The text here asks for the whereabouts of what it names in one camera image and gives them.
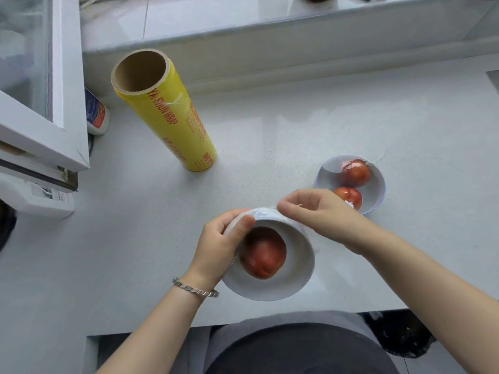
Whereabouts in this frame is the person's left hand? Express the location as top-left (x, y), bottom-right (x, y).
top-left (183, 208), bottom-right (256, 291)

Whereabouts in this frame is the person's right hand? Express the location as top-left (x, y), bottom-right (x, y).
top-left (277, 189), bottom-right (381, 256)

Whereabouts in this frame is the clear cling film sheet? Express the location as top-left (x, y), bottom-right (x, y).
top-left (314, 154), bottom-right (387, 216)

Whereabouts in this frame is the white bowl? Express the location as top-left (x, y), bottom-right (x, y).
top-left (221, 207), bottom-right (316, 302)
top-left (221, 206), bottom-right (317, 302)
top-left (314, 154), bottom-right (387, 216)

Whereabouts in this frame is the yellow plastic wrap roll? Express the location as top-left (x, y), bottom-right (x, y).
top-left (110, 48), bottom-right (218, 172)

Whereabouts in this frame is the person's left forearm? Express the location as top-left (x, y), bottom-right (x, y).
top-left (95, 282), bottom-right (213, 374)

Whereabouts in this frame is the person's right forearm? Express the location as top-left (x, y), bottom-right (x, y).
top-left (358, 228), bottom-right (499, 374)

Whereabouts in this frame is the grey shirt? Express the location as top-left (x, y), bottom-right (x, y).
top-left (183, 310), bottom-right (398, 374)

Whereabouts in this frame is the black speckled bag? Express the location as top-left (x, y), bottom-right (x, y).
top-left (360, 309), bottom-right (437, 359)

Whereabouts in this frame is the white bottle blue orange label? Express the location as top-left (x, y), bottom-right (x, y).
top-left (84, 88), bottom-right (111, 136)

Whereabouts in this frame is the white appliance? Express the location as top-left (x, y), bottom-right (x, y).
top-left (0, 173), bottom-right (75, 219)

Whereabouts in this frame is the black rounded object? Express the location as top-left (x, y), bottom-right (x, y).
top-left (0, 200), bottom-right (17, 252)

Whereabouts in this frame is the white open window sash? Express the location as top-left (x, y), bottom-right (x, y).
top-left (0, 0), bottom-right (90, 172)

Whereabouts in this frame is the silver link bracelet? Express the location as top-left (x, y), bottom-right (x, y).
top-left (172, 277), bottom-right (220, 299)

